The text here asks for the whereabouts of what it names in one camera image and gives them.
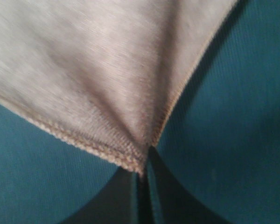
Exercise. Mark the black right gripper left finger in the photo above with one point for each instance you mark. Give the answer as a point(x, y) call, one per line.
point(115, 203)

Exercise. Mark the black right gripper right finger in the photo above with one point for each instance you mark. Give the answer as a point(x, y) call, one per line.
point(170, 202)

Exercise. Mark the brown microfiber towel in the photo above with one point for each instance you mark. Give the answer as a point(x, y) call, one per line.
point(103, 75)

